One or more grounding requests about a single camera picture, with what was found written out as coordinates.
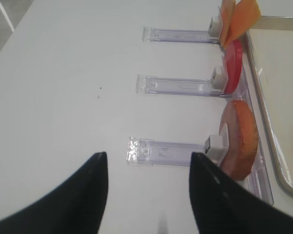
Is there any orange cheese slice front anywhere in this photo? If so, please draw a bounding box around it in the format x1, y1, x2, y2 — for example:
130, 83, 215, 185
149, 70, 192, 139
223, 0, 261, 49

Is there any pale orange cheese slice back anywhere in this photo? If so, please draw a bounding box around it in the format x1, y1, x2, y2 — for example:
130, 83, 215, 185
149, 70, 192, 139
219, 0, 236, 47

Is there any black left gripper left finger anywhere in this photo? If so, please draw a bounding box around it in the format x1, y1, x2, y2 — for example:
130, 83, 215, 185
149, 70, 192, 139
0, 152, 108, 234

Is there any white metal tray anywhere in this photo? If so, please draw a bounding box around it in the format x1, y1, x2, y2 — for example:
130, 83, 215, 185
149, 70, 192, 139
245, 16, 293, 195

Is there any red tomato slice in rack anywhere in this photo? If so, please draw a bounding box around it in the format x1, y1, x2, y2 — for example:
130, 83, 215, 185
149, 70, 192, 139
224, 39, 243, 94

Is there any clear acrylic left food rack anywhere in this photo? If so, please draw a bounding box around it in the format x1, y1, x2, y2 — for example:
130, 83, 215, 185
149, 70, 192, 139
126, 5, 275, 206

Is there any bread bun slice left rack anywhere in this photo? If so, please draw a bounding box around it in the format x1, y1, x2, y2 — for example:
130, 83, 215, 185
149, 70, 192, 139
219, 100, 259, 181

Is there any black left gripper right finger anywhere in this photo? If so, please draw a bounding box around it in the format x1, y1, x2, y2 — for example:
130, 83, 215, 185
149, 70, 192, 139
189, 152, 293, 234

